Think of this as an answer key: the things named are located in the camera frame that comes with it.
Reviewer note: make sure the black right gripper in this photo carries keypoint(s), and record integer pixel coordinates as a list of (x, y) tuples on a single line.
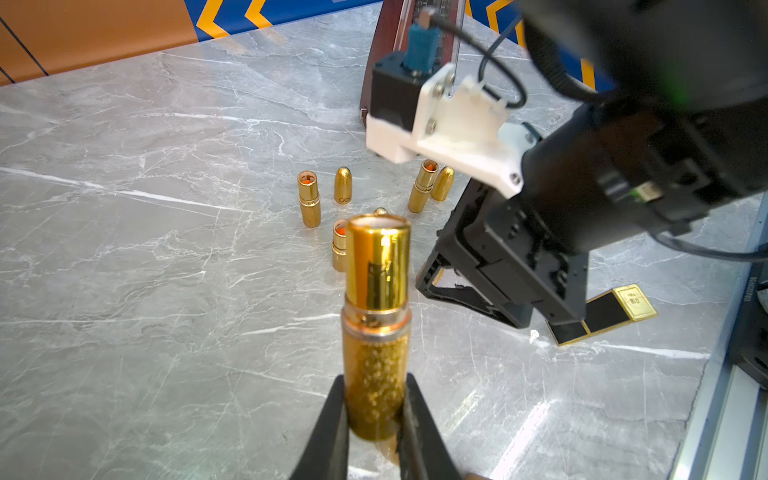
[(493, 258)]

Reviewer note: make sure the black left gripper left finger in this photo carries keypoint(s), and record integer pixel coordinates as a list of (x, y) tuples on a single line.
[(326, 453)]

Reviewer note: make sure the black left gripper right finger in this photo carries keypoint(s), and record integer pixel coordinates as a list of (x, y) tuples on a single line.
[(420, 447)]

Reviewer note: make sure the gold bullet lipstick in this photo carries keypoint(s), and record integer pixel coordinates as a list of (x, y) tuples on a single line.
[(309, 199), (339, 245), (423, 185), (376, 323)]

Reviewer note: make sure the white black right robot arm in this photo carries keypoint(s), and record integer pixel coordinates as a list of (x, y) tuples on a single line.
[(671, 124)]

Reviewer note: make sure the black gold square lipstick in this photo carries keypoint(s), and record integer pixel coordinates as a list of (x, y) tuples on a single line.
[(608, 311)]

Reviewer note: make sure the dark red wooden metronome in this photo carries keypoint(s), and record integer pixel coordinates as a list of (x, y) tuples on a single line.
[(392, 34)]

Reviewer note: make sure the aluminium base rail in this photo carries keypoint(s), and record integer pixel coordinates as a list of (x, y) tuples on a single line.
[(726, 431)]

